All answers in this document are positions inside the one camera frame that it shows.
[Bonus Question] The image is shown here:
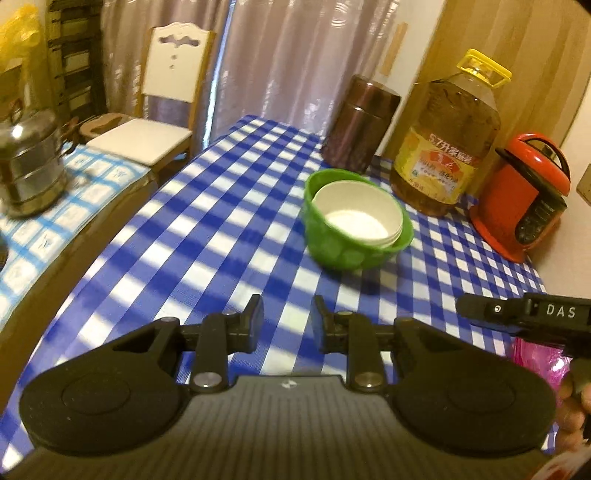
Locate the green plastic bowl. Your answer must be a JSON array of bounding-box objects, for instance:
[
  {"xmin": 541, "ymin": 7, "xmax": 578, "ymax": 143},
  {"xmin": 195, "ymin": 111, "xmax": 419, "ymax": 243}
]
[{"xmin": 302, "ymin": 168, "xmax": 413, "ymax": 271}]

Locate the blue white checkered tablecloth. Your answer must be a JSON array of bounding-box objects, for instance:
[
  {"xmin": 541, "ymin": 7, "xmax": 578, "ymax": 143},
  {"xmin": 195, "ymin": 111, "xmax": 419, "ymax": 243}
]
[{"xmin": 0, "ymin": 114, "xmax": 561, "ymax": 467}]

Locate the person's right hand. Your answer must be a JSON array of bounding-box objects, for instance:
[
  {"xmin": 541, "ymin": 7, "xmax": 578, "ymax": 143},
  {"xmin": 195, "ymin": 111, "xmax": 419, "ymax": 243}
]
[{"xmin": 556, "ymin": 359, "xmax": 591, "ymax": 445}]

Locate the stainless steel steamer pot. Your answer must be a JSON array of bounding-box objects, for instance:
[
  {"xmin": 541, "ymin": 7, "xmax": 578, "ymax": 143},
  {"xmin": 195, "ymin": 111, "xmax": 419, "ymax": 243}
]
[{"xmin": 0, "ymin": 108, "xmax": 71, "ymax": 219}]

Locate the beige wall socket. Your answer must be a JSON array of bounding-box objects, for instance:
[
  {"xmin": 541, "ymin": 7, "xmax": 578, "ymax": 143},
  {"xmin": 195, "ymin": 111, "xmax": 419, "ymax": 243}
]
[{"xmin": 577, "ymin": 165, "xmax": 591, "ymax": 207}]

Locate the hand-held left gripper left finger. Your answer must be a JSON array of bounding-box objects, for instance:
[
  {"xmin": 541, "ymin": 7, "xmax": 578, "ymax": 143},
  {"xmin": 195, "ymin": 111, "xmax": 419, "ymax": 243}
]
[{"xmin": 113, "ymin": 294, "xmax": 265, "ymax": 394}]

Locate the dark metal rack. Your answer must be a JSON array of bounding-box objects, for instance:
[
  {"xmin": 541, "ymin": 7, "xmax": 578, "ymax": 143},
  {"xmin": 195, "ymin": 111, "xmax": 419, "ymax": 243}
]
[{"xmin": 45, "ymin": 0, "xmax": 105, "ymax": 126}]

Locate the white bowl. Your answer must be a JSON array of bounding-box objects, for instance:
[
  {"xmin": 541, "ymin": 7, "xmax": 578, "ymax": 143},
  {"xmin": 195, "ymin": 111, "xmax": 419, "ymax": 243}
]
[{"xmin": 311, "ymin": 181, "xmax": 405, "ymax": 248}]

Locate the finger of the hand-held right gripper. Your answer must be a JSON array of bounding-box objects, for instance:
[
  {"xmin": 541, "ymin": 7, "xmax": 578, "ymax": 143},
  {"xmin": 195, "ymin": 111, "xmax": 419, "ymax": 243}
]
[{"xmin": 455, "ymin": 292, "xmax": 529, "ymax": 331}]

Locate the large cooking oil bottle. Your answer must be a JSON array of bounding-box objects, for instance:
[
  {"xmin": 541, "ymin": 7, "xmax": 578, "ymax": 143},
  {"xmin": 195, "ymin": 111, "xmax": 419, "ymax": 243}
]
[{"xmin": 390, "ymin": 48, "xmax": 513, "ymax": 218}]

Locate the white wooden chair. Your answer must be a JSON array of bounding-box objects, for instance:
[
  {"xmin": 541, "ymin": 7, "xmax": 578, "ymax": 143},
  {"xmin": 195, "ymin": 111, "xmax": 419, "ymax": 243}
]
[{"xmin": 85, "ymin": 21, "xmax": 217, "ymax": 175}]

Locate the red electric pressure cooker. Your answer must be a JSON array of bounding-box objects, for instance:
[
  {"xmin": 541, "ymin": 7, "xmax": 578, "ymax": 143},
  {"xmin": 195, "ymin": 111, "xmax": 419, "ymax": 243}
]
[{"xmin": 468, "ymin": 133, "xmax": 571, "ymax": 264}]

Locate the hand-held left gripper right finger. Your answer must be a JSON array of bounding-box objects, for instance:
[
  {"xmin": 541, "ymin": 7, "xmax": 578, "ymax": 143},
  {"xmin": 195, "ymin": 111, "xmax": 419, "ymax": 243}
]
[{"xmin": 311, "ymin": 295, "xmax": 462, "ymax": 393}]

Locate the yellow plastic bag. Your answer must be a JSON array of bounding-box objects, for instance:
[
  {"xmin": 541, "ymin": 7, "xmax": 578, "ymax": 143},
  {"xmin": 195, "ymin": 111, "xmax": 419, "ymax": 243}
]
[{"xmin": 0, "ymin": 4, "xmax": 40, "ymax": 71}]

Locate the grey patterned curtain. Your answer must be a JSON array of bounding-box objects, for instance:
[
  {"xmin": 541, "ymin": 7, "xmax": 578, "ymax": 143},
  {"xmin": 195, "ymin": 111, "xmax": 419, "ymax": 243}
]
[{"xmin": 100, "ymin": 0, "xmax": 446, "ymax": 148}]

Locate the light blue patterned tablecloth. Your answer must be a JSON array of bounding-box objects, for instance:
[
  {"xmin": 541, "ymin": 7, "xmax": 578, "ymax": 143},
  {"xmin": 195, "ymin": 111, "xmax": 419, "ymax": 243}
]
[{"xmin": 0, "ymin": 142, "xmax": 156, "ymax": 326}]

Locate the pink transparent plate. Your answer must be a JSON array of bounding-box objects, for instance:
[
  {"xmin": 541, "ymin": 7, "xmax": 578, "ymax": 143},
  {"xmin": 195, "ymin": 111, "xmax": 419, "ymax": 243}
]
[{"xmin": 512, "ymin": 336, "xmax": 574, "ymax": 385}]

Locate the brown cylindrical canister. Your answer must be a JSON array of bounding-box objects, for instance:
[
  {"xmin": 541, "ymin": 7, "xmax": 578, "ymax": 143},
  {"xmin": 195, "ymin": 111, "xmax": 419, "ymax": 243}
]
[{"xmin": 320, "ymin": 74, "xmax": 402, "ymax": 175}]

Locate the brown wooden stool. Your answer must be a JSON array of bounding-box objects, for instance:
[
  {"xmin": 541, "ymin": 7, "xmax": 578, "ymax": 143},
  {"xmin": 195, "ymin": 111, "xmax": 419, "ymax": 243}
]
[{"xmin": 60, "ymin": 113, "xmax": 136, "ymax": 145}]

